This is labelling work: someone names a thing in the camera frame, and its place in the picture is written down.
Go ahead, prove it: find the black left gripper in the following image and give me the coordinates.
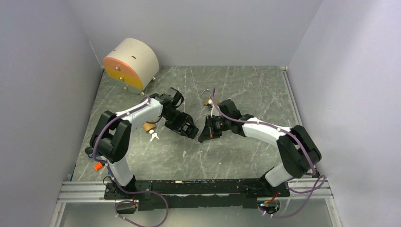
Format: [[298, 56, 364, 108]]
[[163, 109, 196, 137]]

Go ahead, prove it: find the black padlock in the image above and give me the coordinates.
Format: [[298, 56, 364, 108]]
[[184, 125, 199, 139]]

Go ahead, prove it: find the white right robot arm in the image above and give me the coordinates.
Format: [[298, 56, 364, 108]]
[[198, 99, 322, 196]]

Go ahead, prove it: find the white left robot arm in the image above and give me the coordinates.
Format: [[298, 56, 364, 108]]
[[85, 87, 199, 199]]

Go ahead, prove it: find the small brass padlock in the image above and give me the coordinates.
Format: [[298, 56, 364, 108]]
[[142, 122, 157, 134]]

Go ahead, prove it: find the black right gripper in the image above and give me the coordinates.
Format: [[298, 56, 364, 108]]
[[198, 115, 231, 141]]

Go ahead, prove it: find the blue usb stick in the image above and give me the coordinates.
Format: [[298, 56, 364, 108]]
[[84, 147, 93, 158]]

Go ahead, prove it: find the orange black marker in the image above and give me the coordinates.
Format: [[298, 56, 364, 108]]
[[94, 162, 104, 171]]

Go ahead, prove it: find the large brass padlock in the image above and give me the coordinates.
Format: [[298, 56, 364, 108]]
[[201, 89, 218, 108]]

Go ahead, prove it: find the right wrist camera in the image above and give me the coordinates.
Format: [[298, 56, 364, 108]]
[[210, 104, 220, 116]]

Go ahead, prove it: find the black base frame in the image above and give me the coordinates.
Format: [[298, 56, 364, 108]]
[[104, 178, 290, 211]]

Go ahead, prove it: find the round cream drawer cabinet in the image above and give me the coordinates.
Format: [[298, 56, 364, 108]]
[[103, 38, 159, 96]]

